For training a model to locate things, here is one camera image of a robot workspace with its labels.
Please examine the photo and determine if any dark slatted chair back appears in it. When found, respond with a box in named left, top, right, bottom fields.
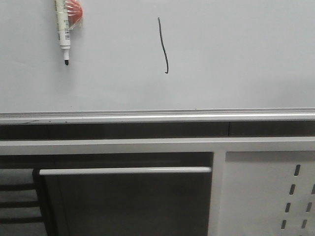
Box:
left=0, top=169, right=47, bottom=236

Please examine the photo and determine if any white whiteboard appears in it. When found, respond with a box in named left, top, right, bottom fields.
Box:
left=0, top=0, right=315, bottom=113

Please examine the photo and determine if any white whiteboard marker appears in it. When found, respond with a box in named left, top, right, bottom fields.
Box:
left=54, top=0, right=71, bottom=65

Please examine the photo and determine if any black drawn line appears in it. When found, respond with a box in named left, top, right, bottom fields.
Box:
left=157, top=17, right=169, bottom=74

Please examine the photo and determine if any red round magnet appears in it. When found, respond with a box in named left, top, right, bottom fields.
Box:
left=65, top=0, right=83, bottom=30

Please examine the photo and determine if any white metal frame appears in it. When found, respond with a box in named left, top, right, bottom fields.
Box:
left=0, top=137, right=315, bottom=236

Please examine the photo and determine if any aluminium whiteboard tray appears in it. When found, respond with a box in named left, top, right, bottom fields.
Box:
left=0, top=108, right=315, bottom=125

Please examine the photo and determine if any white perforated metal panel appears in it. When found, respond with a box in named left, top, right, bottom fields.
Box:
left=218, top=151, right=315, bottom=236

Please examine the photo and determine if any grey panel with white rail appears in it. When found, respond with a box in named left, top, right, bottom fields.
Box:
left=39, top=167, right=212, bottom=236

